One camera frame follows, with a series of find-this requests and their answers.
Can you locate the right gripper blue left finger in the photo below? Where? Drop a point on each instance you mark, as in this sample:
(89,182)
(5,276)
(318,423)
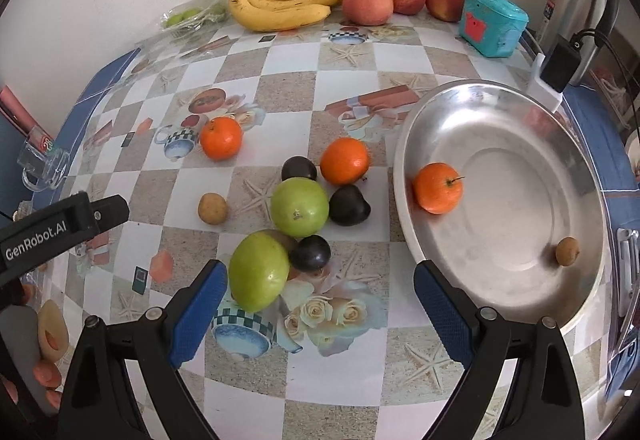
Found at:
(191,311)

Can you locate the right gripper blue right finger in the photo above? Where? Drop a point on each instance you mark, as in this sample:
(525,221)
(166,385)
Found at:
(438,299)

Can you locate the green mango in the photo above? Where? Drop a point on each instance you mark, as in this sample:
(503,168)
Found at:
(299,207)
(258,271)

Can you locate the small brown kiwi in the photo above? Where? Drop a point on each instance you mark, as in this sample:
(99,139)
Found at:
(212,209)
(567,251)

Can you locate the orange tangerine with stem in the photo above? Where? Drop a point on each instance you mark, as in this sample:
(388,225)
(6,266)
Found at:
(437,188)

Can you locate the dark plum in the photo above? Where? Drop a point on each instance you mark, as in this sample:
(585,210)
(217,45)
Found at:
(299,167)
(310,254)
(348,207)

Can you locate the human hand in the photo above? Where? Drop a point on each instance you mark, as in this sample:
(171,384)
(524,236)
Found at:
(34,341)

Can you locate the clear glass mug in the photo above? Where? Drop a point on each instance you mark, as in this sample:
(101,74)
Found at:
(44,163)

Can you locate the large steel plate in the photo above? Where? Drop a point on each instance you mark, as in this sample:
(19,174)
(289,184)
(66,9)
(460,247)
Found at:
(527,184)

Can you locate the checkered plastic table cover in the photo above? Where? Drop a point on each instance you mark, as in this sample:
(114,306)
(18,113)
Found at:
(284,145)

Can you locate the white phone stand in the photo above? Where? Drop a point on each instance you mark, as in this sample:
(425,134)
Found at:
(623,364)

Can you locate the plastic bag green fruit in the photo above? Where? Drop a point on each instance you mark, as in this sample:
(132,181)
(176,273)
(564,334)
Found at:
(187,18)

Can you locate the black power adapter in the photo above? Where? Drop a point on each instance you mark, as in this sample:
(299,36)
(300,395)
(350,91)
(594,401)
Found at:
(561,63)

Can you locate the teal toy house box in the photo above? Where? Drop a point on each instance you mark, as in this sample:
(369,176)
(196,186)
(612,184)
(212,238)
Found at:
(492,27)

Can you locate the pale red apple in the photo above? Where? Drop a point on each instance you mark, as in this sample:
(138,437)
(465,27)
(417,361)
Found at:
(368,12)

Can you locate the steel thermos kettle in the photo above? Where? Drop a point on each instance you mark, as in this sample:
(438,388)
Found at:
(567,17)

